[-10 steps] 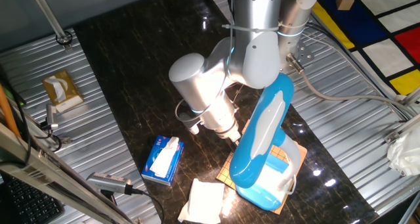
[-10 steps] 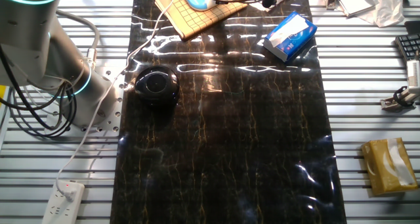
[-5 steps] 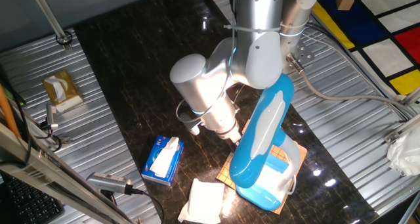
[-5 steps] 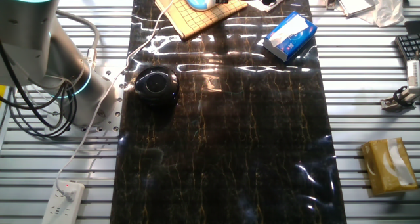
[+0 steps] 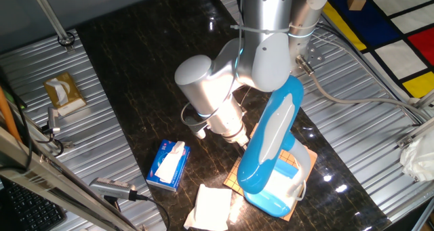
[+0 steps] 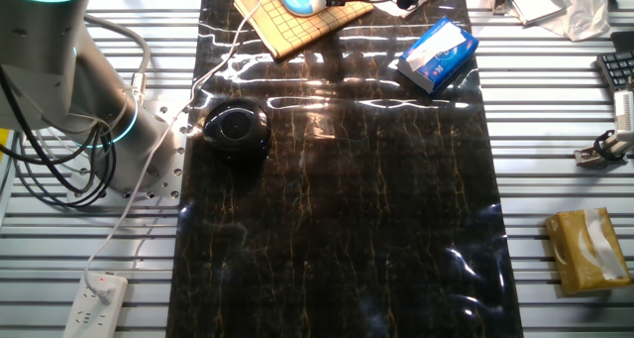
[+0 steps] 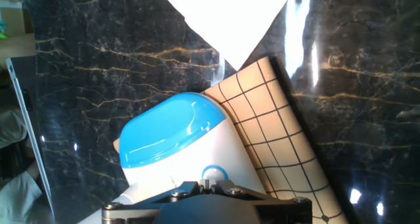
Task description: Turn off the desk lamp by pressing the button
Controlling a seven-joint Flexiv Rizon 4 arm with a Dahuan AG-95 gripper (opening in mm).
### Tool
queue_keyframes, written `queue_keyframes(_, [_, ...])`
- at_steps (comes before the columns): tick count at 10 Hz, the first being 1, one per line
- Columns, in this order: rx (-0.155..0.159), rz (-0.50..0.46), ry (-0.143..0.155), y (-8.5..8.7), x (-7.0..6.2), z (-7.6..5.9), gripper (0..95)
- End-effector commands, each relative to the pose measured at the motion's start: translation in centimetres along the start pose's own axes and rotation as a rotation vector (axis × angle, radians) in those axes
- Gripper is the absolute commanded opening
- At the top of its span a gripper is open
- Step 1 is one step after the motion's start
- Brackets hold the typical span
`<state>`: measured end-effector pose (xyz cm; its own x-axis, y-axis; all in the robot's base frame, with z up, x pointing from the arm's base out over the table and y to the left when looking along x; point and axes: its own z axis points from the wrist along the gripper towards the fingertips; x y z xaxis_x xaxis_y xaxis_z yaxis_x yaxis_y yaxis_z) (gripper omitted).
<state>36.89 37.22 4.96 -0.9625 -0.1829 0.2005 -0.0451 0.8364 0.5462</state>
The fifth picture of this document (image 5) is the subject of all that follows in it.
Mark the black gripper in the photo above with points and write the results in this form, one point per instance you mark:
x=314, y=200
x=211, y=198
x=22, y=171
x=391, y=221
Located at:
x=241, y=141

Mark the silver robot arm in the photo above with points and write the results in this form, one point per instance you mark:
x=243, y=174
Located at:
x=264, y=44

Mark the wooden grid board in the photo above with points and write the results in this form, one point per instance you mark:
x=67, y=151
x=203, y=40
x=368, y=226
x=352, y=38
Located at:
x=234, y=180

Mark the white tissue paper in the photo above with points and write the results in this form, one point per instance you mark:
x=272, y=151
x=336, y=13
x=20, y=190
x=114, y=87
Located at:
x=212, y=207

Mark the blue tissue box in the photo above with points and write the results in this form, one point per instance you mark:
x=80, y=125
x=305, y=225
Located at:
x=162, y=177

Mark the black marble pattern mat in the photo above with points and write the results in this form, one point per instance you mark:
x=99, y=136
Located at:
x=142, y=88

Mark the yellow tissue box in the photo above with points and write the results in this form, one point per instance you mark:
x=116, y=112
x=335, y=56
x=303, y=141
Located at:
x=73, y=95

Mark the white plastic bag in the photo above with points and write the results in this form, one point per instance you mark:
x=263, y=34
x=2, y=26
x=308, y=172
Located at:
x=418, y=156

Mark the wooden cube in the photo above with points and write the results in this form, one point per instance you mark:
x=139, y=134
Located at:
x=356, y=0

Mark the colourful block pattern mat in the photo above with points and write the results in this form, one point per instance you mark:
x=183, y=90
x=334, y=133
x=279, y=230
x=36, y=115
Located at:
x=400, y=51

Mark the black keyboard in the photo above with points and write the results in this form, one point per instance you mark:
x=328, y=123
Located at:
x=30, y=207

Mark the metal pole with base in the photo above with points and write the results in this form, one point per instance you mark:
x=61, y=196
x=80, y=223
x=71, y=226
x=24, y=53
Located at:
x=51, y=17

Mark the orange stick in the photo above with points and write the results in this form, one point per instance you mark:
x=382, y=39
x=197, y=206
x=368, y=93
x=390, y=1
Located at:
x=8, y=116

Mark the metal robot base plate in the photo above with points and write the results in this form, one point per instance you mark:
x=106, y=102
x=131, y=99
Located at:
x=315, y=56

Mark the grey camera on stand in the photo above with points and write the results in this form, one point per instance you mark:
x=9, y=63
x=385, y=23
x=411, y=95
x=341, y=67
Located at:
x=110, y=188

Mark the aluminium corner frame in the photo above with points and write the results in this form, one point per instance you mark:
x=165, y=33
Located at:
x=417, y=132

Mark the aluminium frame bar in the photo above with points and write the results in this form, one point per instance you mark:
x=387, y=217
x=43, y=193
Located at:
x=61, y=187

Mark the small silver camera on bracket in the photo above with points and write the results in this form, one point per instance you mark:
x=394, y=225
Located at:
x=53, y=121

